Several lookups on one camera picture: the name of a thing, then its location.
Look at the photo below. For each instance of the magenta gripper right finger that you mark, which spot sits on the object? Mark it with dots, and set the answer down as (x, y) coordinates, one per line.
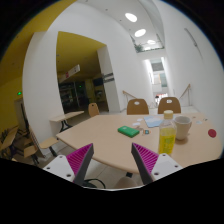
(153, 166)

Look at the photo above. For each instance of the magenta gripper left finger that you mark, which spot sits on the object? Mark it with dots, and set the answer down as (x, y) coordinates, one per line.
(72, 167)

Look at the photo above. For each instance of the yellow drink plastic bottle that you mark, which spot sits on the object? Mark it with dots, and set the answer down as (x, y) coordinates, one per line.
(167, 133)

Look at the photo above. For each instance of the green box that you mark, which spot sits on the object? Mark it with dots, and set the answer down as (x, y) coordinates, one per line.
(128, 131)

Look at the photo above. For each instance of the small card on table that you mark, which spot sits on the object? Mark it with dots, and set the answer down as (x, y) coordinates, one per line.
(136, 124)

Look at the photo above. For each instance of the large beige table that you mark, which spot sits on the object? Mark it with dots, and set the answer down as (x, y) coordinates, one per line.
(114, 149)

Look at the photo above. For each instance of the small side desk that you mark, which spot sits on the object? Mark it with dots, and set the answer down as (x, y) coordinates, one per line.
(63, 119)

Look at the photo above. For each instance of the wooden chair with tablet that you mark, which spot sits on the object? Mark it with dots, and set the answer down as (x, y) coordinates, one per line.
(31, 151)

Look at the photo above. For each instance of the wooden chair left back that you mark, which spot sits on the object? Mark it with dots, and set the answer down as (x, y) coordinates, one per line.
(137, 107)

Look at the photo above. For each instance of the small wooden chair far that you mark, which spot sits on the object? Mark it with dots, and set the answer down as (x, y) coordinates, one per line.
(93, 109)

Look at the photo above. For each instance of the wooden chair right back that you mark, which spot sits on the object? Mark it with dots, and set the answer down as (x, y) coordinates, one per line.
(169, 103)

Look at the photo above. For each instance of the red round coaster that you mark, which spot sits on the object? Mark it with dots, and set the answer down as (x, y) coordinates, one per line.
(212, 133)

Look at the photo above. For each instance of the hanging white sign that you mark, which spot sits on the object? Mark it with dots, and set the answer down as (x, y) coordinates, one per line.
(68, 74)

